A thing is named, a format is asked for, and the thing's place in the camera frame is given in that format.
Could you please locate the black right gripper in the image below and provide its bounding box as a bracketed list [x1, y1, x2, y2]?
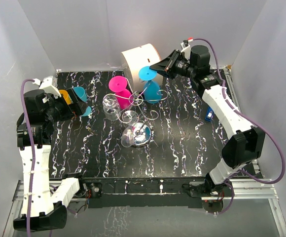
[150, 50, 196, 80]

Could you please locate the blue wine glass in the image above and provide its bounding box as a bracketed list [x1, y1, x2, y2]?
[139, 66, 162, 104]
[73, 86, 92, 117]

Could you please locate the yellow wine glass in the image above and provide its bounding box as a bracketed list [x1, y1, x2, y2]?
[59, 89, 72, 105]

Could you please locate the clear ribbed tumbler glass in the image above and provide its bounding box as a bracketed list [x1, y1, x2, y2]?
[103, 94, 121, 121]

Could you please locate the pink wine glass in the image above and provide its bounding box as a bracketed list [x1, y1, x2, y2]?
[108, 76, 132, 110]

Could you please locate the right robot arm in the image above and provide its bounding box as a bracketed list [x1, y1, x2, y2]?
[150, 45, 265, 196]

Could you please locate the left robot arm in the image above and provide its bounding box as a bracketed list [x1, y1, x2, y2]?
[13, 87, 89, 233]

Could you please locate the clear fluted champagne glass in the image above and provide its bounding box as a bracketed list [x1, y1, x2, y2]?
[121, 110, 139, 148]

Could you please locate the chrome wine glass rack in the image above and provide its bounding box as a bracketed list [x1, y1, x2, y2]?
[118, 89, 168, 147]

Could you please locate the white round box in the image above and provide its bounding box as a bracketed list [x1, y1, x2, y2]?
[121, 43, 161, 92]

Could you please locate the small blue object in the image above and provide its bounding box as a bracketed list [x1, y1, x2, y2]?
[205, 107, 214, 122]

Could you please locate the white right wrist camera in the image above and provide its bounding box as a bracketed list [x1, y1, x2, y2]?
[180, 38, 193, 60]

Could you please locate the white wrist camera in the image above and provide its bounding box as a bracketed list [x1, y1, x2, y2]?
[180, 38, 193, 60]
[33, 76, 61, 98]

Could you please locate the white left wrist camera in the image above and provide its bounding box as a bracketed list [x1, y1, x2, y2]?
[33, 76, 61, 98]

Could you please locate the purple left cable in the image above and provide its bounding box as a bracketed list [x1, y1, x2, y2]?
[21, 78, 89, 237]

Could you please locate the purple cable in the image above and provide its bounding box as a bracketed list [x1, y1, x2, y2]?
[192, 38, 286, 215]
[21, 78, 89, 237]

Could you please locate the aluminium table frame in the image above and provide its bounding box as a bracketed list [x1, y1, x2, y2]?
[2, 65, 286, 237]

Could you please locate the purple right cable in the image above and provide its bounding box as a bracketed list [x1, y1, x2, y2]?
[192, 38, 286, 215]

